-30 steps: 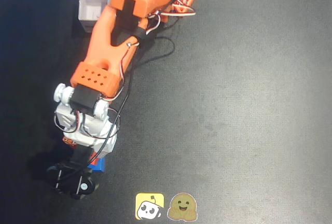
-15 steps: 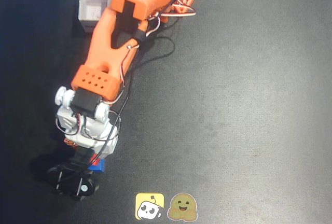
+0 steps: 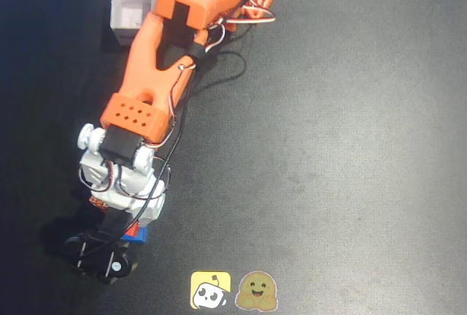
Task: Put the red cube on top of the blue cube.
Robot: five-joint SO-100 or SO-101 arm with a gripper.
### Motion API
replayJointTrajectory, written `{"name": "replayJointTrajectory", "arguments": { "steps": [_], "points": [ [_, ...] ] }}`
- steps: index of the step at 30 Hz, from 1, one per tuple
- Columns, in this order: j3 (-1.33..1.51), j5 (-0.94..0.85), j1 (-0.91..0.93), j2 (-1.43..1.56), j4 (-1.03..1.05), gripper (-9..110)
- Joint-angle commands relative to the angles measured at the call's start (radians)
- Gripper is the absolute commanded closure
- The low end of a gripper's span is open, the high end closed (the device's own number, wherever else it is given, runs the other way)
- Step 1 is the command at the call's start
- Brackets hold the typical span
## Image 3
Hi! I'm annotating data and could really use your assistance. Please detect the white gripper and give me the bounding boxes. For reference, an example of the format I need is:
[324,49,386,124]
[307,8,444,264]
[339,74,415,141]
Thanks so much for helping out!
[77,149,167,240]

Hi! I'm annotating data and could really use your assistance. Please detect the white red servo wires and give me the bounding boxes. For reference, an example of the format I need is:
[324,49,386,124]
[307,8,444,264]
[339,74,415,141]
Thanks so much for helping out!
[202,0,277,54]

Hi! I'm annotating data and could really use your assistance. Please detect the black cable strap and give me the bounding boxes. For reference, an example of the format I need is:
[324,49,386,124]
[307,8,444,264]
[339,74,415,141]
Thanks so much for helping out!
[188,33,209,65]

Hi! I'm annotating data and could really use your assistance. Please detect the blue cube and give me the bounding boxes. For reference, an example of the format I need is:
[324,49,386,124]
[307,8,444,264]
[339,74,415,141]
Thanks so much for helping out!
[121,228,149,247]

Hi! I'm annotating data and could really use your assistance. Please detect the black camera cable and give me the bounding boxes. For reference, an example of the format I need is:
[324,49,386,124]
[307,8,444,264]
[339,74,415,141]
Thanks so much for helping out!
[120,50,247,233]

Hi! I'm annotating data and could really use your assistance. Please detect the hugging face emoji sticker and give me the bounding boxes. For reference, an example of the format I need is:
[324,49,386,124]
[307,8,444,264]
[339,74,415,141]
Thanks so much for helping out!
[234,271,279,311]

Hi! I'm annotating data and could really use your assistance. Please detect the white open cardboard box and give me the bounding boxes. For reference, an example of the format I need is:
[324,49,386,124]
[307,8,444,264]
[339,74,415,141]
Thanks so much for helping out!
[110,0,158,47]

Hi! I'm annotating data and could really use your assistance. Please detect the yellow robot face sticker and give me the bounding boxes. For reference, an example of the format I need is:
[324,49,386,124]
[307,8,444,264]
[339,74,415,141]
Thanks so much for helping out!
[190,271,232,309]

